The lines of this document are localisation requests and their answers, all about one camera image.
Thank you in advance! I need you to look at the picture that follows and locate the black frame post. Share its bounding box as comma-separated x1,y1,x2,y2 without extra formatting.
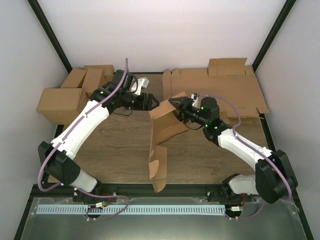
27,0,73,73
252,0,296,73

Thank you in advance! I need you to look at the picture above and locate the light blue slotted cable duct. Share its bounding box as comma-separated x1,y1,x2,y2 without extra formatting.
36,204,226,216

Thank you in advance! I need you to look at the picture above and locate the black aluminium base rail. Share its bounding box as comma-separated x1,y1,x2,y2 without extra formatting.
72,182,296,203

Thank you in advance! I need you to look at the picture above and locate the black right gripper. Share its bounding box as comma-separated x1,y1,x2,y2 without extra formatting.
168,98,208,128

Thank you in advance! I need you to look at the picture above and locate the stack of flat cardboard blanks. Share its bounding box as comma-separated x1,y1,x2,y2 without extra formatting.
162,58,270,124

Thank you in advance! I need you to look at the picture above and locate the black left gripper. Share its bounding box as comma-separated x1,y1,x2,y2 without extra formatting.
121,91,159,112

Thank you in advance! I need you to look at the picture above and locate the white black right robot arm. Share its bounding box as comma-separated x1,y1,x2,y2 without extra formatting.
168,94,298,204

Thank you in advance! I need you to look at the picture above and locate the black left frame post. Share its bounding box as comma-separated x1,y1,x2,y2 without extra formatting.
27,0,73,73

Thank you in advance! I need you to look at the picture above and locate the small folded cardboard box rear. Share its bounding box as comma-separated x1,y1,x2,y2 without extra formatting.
84,64,115,82

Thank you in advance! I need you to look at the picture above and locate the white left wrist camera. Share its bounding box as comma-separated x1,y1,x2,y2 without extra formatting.
129,77,150,96

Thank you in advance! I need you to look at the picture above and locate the brown cardboard box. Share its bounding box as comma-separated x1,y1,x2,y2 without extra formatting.
148,99,188,193

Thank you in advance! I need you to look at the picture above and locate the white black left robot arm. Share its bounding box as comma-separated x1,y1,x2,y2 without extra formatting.
37,69,160,202

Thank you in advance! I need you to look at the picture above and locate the black right frame post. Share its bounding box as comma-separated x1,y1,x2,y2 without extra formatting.
252,0,296,73

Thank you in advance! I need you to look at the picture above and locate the large folded cardboard box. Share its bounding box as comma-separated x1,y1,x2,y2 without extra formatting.
36,88,88,125

